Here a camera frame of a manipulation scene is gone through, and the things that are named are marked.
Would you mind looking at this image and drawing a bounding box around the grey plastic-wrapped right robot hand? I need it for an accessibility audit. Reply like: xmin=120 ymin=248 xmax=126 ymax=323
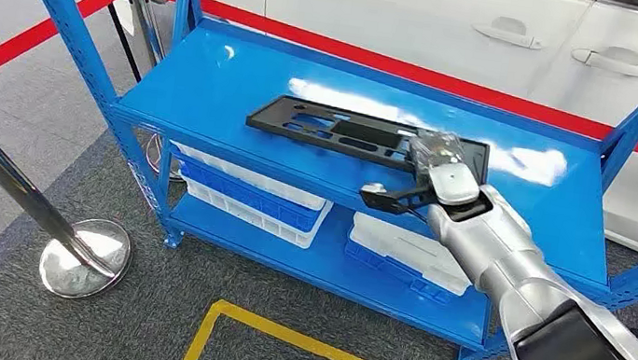
xmin=403 ymin=127 xmax=469 ymax=186

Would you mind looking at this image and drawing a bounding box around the black plastic frame part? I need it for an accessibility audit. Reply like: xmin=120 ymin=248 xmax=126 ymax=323
xmin=241 ymin=90 xmax=495 ymax=187

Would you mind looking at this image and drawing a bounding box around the blue metal shelf rack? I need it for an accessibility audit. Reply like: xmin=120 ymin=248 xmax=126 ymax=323
xmin=0 ymin=0 xmax=638 ymax=360

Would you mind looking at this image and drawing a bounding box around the red barrier belt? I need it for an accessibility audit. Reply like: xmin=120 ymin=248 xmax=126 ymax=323
xmin=125 ymin=0 xmax=638 ymax=169
xmin=0 ymin=0 xmax=123 ymax=115

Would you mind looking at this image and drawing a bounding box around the blue plastic crate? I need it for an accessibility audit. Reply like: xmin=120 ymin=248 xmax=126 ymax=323
xmin=172 ymin=159 xmax=327 ymax=236
xmin=339 ymin=240 xmax=461 ymax=307

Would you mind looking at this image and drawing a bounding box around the white car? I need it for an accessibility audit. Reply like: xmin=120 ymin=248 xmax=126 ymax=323
xmin=58 ymin=0 xmax=638 ymax=256

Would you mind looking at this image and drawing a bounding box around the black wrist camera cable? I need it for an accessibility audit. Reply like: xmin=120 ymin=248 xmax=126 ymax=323
xmin=403 ymin=205 xmax=435 ymax=226

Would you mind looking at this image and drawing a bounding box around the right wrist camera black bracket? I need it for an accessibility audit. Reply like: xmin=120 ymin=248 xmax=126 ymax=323
xmin=356 ymin=174 xmax=439 ymax=222

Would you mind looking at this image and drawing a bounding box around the thin black strap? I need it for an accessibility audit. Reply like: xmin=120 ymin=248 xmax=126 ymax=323
xmin=50 ymin=0 xmax=154 ymax=83

